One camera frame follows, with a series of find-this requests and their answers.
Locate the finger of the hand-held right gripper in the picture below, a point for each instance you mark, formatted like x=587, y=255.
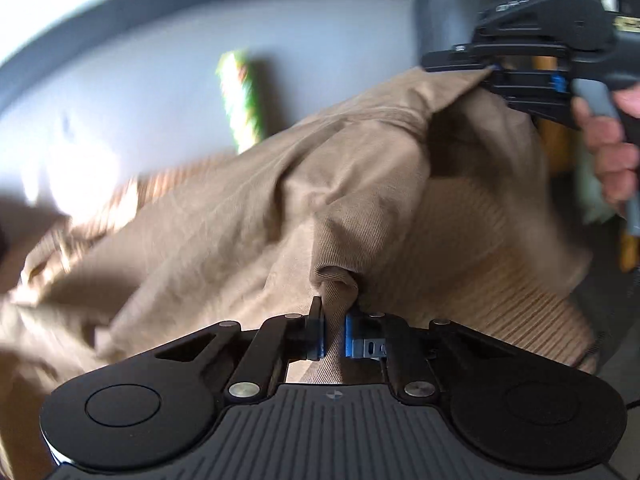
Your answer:
x=500, y=59
x=535, y=91

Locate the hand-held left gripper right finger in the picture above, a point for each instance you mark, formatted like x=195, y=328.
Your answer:
x=352, y=337

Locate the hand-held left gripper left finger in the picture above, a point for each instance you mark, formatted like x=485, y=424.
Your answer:
x=317, y=332

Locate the person's right hand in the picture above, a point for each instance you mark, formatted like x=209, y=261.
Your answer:
x=615, y=155

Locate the brown woven mat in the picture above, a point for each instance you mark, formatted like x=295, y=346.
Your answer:
x=125, y=195

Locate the green chips can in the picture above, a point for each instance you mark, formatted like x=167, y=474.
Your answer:
x=240, y=100

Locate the grey sofa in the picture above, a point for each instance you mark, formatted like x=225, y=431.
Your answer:
x=150, y=85

